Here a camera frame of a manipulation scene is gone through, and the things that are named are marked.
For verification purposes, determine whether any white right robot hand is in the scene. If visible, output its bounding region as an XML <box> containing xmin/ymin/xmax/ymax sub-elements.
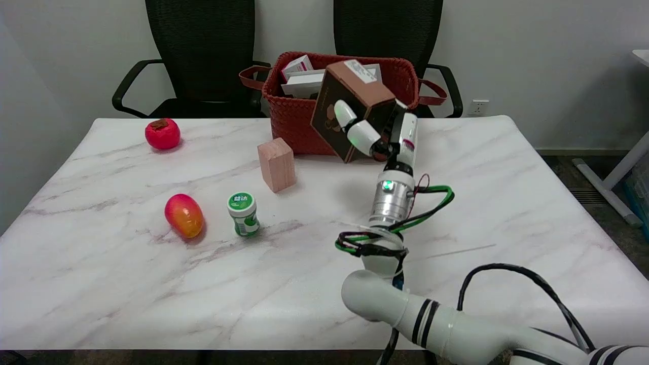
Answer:
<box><xmin>334</xmin><ymin>99</ymin><xmax>419</xmax><ymax>174</ymax></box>

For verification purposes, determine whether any brown paper box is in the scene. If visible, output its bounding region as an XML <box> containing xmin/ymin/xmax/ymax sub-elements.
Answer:
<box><xmin>310</xmin><ymin>59</ymin><xmax>398</xmax><ymax>164</ymax></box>

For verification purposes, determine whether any red woven basket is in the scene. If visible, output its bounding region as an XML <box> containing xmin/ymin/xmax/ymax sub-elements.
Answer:
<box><xmin>239</xmin><ymin>51</ymin><xmax>448</xmax><ymax>156</ymax></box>

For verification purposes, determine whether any small white red box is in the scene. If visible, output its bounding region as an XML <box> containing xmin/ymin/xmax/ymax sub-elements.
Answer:
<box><xmin>281</xmin><ymin>55</ymin><xmax>315</xmax><ymax>82</ymax></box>

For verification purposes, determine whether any blue storage bin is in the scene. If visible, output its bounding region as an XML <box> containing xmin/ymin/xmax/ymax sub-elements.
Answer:
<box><xmin>625</xmin><ymin>156</ymin><xmax>649</xmax><ymax>226</ymax></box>

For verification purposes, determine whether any black mesh office chair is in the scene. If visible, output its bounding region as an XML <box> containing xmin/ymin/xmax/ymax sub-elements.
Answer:
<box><xmin>112</xmin><ymin>0</ymin><xmax>272</xmax><ymax>119</ymax></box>
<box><xmin>333</xmin><ymin>0</ymin><xmax>464</xmax><ymax>119</ymax></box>

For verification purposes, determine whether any pink wooden block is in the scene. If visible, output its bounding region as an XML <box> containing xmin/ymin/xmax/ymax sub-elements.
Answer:
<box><xmin>257</xmin><ymin>137</ymin><xmax>297</xmax><ymax>194</ymax></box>

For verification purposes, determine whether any green white gum bottle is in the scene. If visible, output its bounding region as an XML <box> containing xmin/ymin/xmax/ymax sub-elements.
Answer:
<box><xmin>227</xmin><ymin>192</ymin><xmax>261</xmax><ymax>237</ymax></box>

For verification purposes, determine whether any white side desk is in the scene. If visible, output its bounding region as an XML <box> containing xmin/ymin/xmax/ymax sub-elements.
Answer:
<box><xmin>572</xmin><ymin>49</ymin><xmax>649</xmax><ymax>227</ymax></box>

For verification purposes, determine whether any red yellow mango toy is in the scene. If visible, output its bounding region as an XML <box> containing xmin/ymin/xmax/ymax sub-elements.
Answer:
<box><xmin>164</xmin><ymin>193</ymin><xmax>205</xmax><ymax>239</ymax></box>

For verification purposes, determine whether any red persimmon toy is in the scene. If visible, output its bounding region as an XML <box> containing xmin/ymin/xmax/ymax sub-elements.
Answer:
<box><xmin>145</xmin><ymin>118</ymin><xmax>182</xmax><ymax>151</ymax></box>

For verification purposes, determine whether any green black cable bundle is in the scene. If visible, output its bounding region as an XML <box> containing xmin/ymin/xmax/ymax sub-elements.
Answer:
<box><xmin>335</xmin><ymin>174</ymin><xmax>455</xmax><ymax>258</ymax></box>

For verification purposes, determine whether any long black robot cable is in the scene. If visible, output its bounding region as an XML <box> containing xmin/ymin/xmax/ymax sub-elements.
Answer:
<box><xmin>457</xmin><ymin>263</ymin><xmax>597</xmax><ymax>354</ymax></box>

